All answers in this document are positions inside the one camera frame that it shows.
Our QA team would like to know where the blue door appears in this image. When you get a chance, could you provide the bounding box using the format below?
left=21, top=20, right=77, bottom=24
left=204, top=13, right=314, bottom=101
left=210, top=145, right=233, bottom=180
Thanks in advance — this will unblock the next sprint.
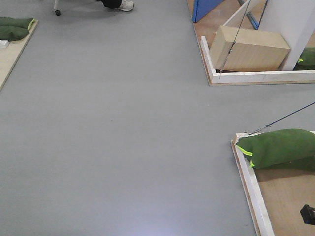
left=192, top=0, right=223, bottom=23

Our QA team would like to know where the wooden platform under door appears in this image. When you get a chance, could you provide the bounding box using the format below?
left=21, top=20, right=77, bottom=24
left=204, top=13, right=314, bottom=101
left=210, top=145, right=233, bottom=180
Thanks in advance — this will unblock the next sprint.
left=186, top=0, right=315, bottom=87

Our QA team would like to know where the beige wooden box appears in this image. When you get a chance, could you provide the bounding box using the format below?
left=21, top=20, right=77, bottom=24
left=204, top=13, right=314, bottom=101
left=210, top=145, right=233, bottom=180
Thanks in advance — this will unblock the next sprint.
left=210, top=26, right=290, bottom=72

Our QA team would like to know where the white sneaker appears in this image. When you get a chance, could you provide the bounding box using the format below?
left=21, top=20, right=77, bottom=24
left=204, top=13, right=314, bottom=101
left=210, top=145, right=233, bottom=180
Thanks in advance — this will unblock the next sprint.
left=118, top=0, right=134, bottom=12

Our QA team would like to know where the green sandbag near right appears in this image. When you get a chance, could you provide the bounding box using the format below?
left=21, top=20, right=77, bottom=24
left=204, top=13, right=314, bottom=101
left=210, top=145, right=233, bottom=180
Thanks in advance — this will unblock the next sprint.
left=236, top=129, right=315, bottom=172

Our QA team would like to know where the wooden platform near right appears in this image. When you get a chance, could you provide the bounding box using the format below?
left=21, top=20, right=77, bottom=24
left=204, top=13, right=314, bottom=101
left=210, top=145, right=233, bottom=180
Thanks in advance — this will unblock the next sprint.
left=230, top=133, right=315, bottom=236

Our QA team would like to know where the white beam near right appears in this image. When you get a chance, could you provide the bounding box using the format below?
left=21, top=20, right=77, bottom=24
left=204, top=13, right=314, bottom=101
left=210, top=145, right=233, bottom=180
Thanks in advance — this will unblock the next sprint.
left=231, top=133, right=275, bottom=236

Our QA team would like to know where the green sandbag behind panel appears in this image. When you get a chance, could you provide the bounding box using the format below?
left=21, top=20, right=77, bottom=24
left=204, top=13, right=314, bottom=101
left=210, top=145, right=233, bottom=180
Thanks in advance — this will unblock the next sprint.
left=293, top=47, right=315, bottom=70

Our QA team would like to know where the wooden platform far left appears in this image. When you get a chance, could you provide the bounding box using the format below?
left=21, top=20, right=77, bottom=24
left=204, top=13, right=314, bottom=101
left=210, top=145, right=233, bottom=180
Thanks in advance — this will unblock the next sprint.
left=0, top=20, right=38, bottom=89

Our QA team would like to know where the green sandbag far left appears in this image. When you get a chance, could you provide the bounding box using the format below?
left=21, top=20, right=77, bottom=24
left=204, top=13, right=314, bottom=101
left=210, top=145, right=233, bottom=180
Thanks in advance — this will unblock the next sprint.
left=0, top=26, right=29, bottom=41

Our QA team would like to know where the black device corner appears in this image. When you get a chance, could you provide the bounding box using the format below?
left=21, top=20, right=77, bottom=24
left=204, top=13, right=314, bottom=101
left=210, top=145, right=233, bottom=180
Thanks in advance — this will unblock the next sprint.
left=300, top=205, right=315, bottom=225

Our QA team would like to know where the dark blue guy rope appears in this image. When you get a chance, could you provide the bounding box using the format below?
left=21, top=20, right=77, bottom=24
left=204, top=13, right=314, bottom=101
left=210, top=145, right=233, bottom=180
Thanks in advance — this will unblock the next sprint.
left=245, top=101, right=315, bottom=135

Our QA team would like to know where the dark rope over box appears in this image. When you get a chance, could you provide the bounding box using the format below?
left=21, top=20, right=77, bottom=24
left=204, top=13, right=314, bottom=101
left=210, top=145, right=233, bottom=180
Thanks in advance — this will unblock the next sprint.
left=218, top=0, right=252, bottom=79

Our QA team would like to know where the white L-shaped beam frame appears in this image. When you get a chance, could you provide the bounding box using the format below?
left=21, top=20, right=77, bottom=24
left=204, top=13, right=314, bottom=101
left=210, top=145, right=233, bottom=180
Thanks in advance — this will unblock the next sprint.
left=199, top=36, right=315, bottom=86

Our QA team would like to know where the white wall panel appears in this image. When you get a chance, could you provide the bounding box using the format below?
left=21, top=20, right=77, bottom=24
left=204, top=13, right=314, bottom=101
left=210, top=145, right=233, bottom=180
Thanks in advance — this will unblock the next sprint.
left=259, top=0, right=315, bottom=71

